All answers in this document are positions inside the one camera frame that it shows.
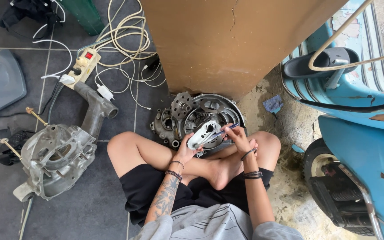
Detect person's left hand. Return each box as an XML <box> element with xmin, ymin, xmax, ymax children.
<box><xmin>174</xmin><ymin>133</ymin><xmax>204</xmax><ymax>164</ymax></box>

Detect person's right hand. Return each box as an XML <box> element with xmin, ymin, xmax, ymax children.
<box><xmin>221</xmin><ymin>124</ymin><xmax>258</xmax><ymax>157</ymax></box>

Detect blue handled tool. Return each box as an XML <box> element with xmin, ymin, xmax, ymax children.
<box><xmin>210</xmin><ymin>122</ymin><xmax>240</xmax><ymax>140</ymax></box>

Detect small silver metal cover plate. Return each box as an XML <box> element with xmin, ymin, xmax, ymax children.
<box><xmin>187</xmin><ymin>120</ymin><xmax>222</xmax><ymax>150</ymax></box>

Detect dark engine case with gears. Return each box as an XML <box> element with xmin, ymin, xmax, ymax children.
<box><xmin>150</xmin><ymin>94</ymin><xmax>247</xmax><ymax>158</ymax></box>

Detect black wrist bands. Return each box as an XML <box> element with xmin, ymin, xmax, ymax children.
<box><xmin>240</xmin><ymin>148</ymin><xmax>263</xmax><ymax>180</ymax></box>

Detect round perforated clutch plate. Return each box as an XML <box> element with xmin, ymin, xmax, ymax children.
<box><xmin>171</xmin><ymin>92</ymin><xmax>195</xmax><ymax>120</ymax></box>

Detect blue rag scrap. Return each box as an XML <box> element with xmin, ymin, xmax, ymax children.
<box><xmin>263</xmin><ymin>95</ymin><xmax>284</xmax><ymax>114</ymax></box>

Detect black scooter tyre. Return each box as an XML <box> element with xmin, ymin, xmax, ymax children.
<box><xmin>303</xmin><ymin>138</ymin><xmax>341</xmax><ymax>192</ymax></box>

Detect black charger plug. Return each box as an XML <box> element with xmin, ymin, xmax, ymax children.
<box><xmin>144</xmin><ymin>54</ymin><xmax>161</xmax><ymax>70</ymax></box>

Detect brown concrete pillar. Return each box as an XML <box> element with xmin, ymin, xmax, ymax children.
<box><xmin>140</xmin><ymin>0</ymin><xmax>349</xmax><ymax>102</ymax></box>

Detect white phone charger adapter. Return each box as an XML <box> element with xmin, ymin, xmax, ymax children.
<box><xmin>59</xmin><ymin>74</ymin><xmax>76</xmax><ymax>85</ymax></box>
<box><xmin>97</xmin><ymin>85</ymin><xmax>115</xmax><ymax>101</ymax></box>

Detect dark grey slide sandal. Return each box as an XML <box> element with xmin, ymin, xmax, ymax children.
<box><xmin>283</xmin><ymin>47</ymin><xmax>360</xmax><ymax>79</ymax></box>

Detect light blue scooter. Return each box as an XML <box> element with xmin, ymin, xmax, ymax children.
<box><xmin>280</xmin><ymin>0</ymin><xmax>384</xmax><ymax>240</ymax></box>

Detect large aluminium engine crankcase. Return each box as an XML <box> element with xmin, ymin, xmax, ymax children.
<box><xmin>13</xmin><ymin>81</ymin><xmax>119</xmax><ymax>202</ymax></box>

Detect cream power strip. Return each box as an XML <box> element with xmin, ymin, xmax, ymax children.
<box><xmin>63</xmin><ymin>48</ymin><xmax>102</xmax><ymax>90</ymax></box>

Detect green container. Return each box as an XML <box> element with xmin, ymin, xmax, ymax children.
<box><xmin>59</xmin><ymin>0</ymin><xmax>105</xmax><ymax>36</ymax></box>

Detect black bag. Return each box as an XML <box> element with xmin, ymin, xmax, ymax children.
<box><xmin>0</xmin><ymin>0</ymin><xmax>62</xmax><ymax>40</ymax></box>

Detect black beaded bracelets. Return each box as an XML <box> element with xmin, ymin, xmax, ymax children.
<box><xmin>165</xmin><ymin>161</ymin><xmax>185</xmax><ymax>182</ymax></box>

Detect thin white charging cable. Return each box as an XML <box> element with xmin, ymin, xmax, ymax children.
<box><xmin>94</xmin><ymin>53</ymin><xmax>166</xmax><ymax>111</ymax></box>

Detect coiled cream cable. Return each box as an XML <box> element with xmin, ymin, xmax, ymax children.
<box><xmin>92</xmin><ymin>0</ymin><xmax>157</xmax><ymax>67</ymax></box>

